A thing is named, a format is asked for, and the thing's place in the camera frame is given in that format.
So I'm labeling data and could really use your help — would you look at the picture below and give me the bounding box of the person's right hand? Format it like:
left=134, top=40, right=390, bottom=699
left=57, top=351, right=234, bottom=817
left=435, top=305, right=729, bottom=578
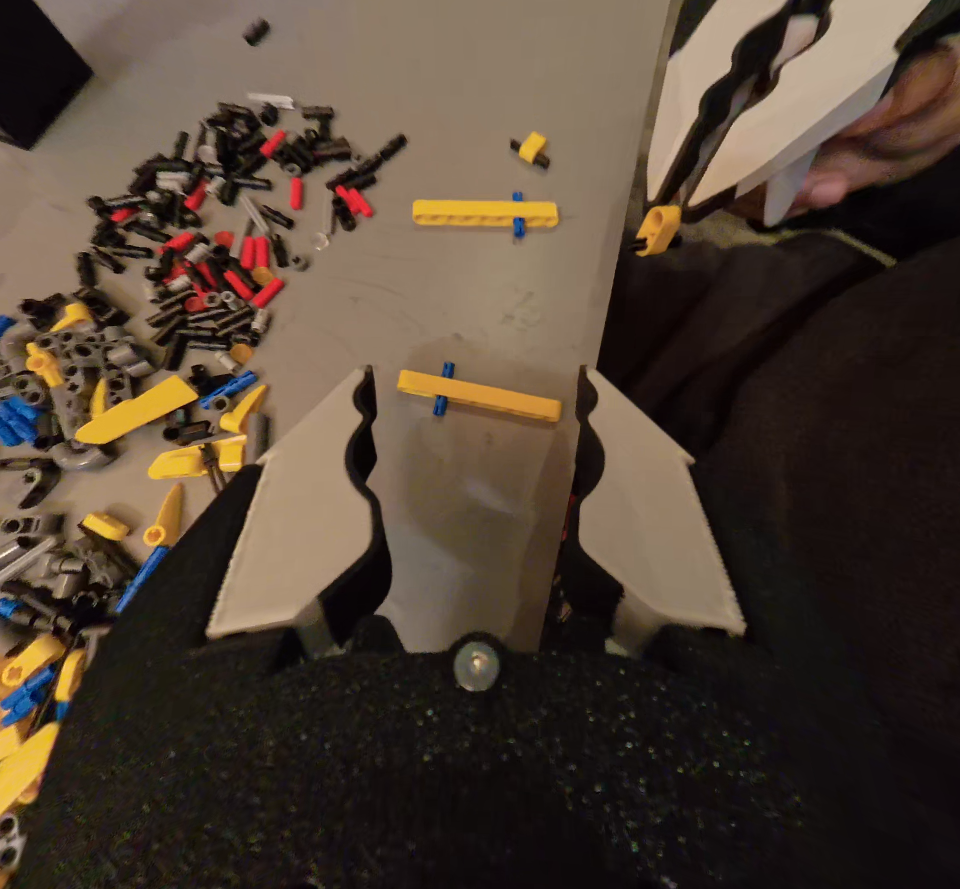
left=795, top=41, right=960, bottom=211

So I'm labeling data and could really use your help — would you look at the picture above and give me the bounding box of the yellow toy beam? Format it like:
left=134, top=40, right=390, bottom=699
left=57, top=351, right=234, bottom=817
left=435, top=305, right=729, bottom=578
left=396, top=369, right=564, bottom=423
left=411, top=199, right=561, bottom=230

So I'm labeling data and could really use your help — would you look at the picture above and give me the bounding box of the pile of black red pins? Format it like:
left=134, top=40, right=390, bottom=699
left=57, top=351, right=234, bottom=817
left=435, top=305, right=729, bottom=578
left=75, top=90, right=410, bottom=373

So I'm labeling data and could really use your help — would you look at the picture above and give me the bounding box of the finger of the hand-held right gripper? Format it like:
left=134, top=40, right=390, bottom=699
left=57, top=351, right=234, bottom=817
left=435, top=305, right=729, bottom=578
left=646, top=0, right=796, bottom=208
left=684, top=0, right=960, bottom=228

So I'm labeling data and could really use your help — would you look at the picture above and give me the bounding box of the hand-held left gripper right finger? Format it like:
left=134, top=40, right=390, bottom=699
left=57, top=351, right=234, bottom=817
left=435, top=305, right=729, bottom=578
left=558, top=366, right=747, bottom=654

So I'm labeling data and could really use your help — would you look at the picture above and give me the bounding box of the person's dark clothing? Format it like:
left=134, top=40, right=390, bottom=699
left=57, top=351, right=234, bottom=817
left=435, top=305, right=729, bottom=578
left=596, top=146, right=960, bottom=889

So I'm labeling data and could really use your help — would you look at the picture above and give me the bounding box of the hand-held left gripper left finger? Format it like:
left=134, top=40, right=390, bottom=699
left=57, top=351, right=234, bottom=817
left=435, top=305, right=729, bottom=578
left=204, top=366, right=393, bottom=658

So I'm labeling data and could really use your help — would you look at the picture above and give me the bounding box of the pile of yellow grey bricks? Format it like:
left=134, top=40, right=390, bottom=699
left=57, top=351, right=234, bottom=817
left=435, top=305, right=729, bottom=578
left=0, top=296, right=271, bottom=875

